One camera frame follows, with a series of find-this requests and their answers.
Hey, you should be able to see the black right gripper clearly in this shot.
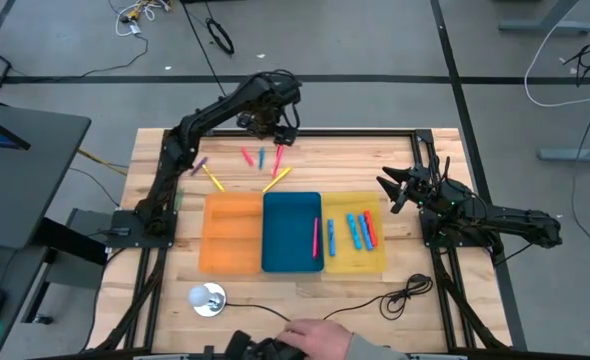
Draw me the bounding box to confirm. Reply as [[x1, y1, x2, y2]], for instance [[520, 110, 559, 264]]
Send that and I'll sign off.
[[375, 164, 442, 216]]

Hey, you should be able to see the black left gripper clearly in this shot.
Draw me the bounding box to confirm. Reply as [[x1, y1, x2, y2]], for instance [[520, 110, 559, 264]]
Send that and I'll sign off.
[[237, 106, 302, 148]]

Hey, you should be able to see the yellow highlighter pen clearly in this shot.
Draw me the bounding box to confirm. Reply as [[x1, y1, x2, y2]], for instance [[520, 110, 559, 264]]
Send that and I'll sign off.
[[201, 163, 226, 193], [261, 166, 293, 194]]

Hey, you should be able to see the red marker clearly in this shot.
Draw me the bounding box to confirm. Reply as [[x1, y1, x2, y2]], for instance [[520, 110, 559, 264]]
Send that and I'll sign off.
[[363, 209, 379, 248]]

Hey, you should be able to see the light blue marker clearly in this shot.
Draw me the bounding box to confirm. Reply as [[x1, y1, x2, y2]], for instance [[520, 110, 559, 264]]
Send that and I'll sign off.
[[357, 213, 375, 252], [345, 213, 364, 251], [326, 218, 337, 258]]

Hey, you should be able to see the blue plastic bin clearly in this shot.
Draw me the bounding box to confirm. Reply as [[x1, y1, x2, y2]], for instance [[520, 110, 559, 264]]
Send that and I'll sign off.
[[261, 191, 325, 274]]

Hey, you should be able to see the yellow translucent plastic bin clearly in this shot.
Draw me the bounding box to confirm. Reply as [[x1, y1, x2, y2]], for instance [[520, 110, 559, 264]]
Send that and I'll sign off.
[[321, 192, 389, 275]]

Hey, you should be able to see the orange translucent plastic bin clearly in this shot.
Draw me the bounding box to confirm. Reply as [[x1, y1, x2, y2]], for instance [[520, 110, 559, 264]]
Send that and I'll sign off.
[[198, 192, 265, 275]]

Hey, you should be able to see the person's hand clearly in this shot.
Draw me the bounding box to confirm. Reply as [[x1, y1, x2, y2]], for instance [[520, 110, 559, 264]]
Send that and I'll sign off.
[[277, 318, 355, 360]]

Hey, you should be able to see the white bulb lamp silver base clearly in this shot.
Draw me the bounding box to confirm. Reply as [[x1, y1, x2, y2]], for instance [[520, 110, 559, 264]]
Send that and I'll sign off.
[[188, 282, 228, 318]]

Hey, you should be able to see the grey desk leg foot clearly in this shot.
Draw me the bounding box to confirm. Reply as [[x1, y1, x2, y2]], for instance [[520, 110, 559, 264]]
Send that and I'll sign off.
[[498, 0, 590, 35], [538, 134, 590, 164]]

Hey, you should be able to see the dark grey desk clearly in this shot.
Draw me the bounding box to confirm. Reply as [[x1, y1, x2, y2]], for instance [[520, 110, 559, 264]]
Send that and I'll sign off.
[[0, 102, 93, 251]]

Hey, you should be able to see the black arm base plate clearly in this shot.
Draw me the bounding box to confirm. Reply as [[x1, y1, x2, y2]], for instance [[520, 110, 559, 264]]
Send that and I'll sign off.
[[105, 209, 179, 250], [419, 208, 496, 250]]

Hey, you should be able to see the black lamp cable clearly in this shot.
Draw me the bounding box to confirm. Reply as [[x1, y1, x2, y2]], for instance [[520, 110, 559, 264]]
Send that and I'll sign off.
[[223, 273, 434, 324]]

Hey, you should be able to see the black coiled cable ring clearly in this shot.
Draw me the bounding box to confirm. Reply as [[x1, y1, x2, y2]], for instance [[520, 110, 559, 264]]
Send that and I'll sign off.
[[205, 17, 236, 56]]

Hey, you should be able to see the yellow floor cable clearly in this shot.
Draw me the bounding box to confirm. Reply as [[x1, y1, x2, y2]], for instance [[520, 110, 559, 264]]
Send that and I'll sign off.
[[77, 148, 129, 176]]

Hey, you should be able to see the white floor cable bundle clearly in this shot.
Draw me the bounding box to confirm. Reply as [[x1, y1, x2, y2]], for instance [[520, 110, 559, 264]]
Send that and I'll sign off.
[[114, 0, 172, 37]]

